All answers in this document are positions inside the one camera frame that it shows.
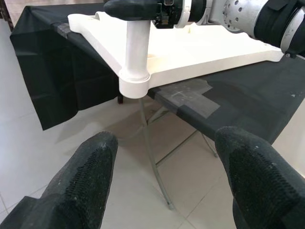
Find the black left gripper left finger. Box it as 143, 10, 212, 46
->
0, 130, 119, 229

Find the flat clear tape patch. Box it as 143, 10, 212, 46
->
152, 78, 221, 118

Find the crinkled clear plastic tape strip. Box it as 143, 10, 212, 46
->
51, 21, 72, 40

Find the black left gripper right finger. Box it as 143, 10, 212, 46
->
214, 125, 305, 229

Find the metal table leg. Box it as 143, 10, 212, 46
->
138, 97, 176, 211

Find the black tablecloth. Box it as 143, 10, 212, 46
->
9, 2, 305, 146

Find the grey metal table brace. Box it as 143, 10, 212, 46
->
154, 130, 200, 167

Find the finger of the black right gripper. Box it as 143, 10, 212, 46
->
103, 0, 159, 20

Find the white plastic children table top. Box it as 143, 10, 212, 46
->
67, 10, 285, 99

